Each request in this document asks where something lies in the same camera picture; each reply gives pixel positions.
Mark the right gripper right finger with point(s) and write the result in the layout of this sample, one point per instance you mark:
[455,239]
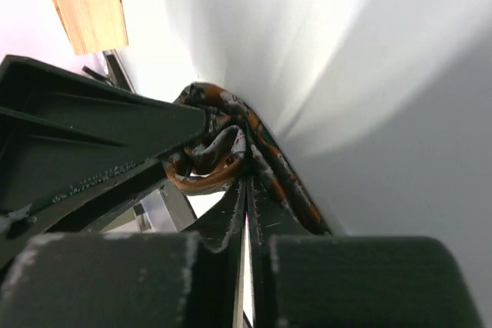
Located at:
[305,280]

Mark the wooden compartment box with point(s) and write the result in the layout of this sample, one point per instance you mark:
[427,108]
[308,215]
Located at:
[93,25]

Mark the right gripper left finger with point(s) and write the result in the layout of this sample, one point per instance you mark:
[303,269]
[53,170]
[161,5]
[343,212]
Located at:
[186,279]

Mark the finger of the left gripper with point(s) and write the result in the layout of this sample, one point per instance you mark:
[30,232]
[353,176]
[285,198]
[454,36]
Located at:
[63,133]

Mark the orange grey patterned tie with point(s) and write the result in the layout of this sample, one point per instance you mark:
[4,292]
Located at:
[235,142]

